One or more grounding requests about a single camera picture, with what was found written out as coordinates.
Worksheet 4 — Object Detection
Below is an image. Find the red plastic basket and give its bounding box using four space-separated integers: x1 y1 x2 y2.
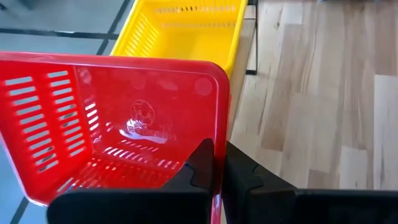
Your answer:
0 51 231 224

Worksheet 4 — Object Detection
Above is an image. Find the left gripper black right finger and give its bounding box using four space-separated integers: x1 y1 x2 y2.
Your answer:
222 141 296 224

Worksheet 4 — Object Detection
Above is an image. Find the yellow plastic basket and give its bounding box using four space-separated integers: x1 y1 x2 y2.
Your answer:
110 0 249 78

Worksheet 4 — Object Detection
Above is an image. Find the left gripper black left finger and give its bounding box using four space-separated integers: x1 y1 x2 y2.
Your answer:
161 139 216 194

